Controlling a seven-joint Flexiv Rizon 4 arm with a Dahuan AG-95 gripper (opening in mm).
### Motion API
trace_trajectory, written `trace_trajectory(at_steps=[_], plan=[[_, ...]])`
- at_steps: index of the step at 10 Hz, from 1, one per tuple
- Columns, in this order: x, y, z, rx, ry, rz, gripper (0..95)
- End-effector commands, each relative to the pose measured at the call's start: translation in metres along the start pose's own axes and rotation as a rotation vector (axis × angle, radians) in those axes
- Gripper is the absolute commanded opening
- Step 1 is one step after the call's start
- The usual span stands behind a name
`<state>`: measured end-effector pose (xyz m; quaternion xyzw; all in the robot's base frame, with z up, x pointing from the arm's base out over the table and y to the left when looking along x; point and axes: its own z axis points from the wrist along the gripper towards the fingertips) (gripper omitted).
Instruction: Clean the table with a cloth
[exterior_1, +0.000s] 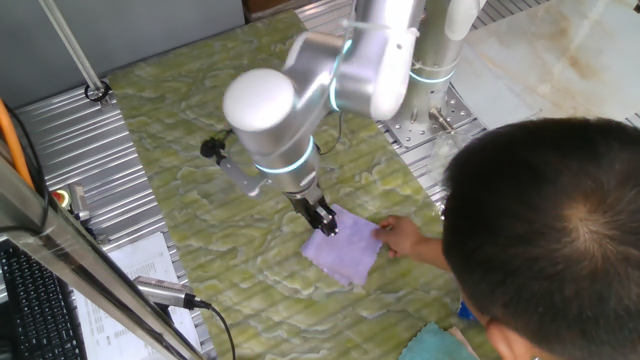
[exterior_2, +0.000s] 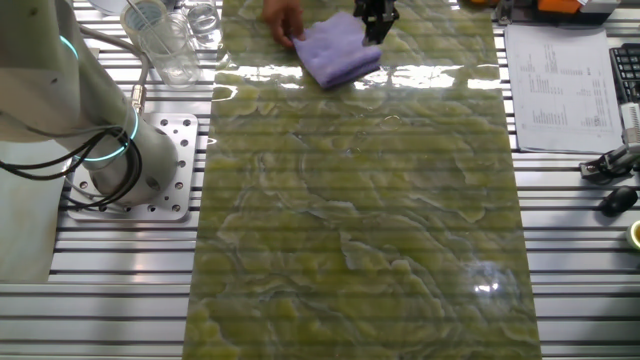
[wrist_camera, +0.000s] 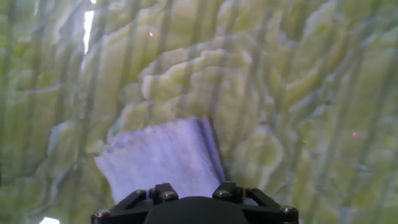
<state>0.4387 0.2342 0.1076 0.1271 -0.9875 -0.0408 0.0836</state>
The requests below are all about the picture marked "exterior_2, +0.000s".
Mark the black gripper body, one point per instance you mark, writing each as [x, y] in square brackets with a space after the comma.
[376, 7]

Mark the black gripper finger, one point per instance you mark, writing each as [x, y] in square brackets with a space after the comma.
[386, 24]
[371, 30]

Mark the purple microfibre cloth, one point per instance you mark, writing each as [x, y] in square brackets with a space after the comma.
[335, 55]

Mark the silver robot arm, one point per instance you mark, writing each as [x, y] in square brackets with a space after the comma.
[50, 75]

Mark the person hand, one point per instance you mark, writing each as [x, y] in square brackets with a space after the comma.
[282, 20]

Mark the small clear glass cup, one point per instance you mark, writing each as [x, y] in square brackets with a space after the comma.
[202, 22]

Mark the orange box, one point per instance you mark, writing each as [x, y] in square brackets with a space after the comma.
[557, 5]

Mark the printed paper sheet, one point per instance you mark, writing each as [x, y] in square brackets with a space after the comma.
[565, 90]

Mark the green marble pattern sheet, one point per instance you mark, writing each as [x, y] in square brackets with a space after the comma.
[360, 225]

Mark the large clear glass beaker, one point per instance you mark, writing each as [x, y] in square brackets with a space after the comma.
[170, 55]

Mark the aluminium robot mounting plate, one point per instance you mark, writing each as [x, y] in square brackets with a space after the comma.
[181, 150]

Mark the clear packing tape roll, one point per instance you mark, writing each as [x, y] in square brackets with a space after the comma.
[131, 20]

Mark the black keyboard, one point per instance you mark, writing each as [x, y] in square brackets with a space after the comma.
[626, 70]

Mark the black computer mouse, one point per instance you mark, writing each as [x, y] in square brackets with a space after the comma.
[619, 200]

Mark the yellow-green tape roll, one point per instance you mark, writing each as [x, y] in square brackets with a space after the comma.
[635, 235]

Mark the black camera stand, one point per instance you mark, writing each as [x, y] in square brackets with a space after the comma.
[607, 162]

